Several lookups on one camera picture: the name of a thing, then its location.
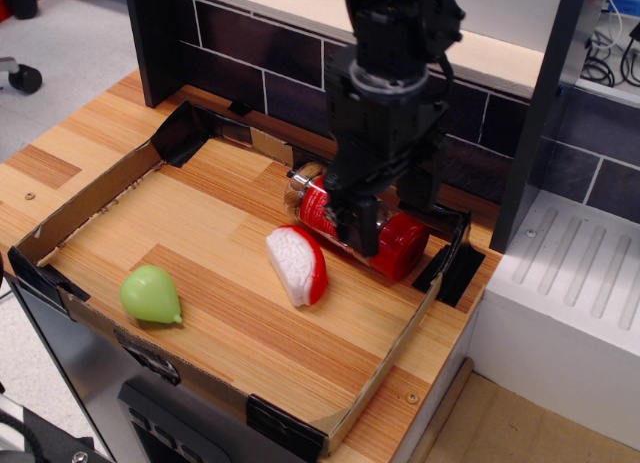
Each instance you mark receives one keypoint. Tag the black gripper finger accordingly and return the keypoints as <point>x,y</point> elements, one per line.
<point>355,221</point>
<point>419,187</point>

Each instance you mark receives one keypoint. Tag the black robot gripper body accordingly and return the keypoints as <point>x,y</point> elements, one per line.
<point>382,123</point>

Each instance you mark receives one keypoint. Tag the red-lidded spice bottle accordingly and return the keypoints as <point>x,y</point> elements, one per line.
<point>401,238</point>

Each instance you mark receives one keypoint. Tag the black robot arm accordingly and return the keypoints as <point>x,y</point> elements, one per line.
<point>394,36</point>

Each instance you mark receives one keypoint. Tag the cardboard fence with black tape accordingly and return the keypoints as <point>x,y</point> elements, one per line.
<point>195,190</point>

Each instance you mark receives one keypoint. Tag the red and white toy slice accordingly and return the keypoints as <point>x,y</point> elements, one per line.
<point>299,263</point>

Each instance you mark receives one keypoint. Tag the white sink drainboard unit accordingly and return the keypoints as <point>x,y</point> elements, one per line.
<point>559,320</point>

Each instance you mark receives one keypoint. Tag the green toy pear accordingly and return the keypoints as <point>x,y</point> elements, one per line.
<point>150,294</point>

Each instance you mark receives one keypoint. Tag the dark left side panel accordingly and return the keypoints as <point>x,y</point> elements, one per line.
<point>158,28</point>

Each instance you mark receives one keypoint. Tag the black oven control panel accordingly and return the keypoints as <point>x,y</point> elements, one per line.
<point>175,426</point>

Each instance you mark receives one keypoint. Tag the black office chair caster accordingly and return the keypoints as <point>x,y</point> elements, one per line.
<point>21,77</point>

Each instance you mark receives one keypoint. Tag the dark grey vertical post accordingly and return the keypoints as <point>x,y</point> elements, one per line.
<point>560,69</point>

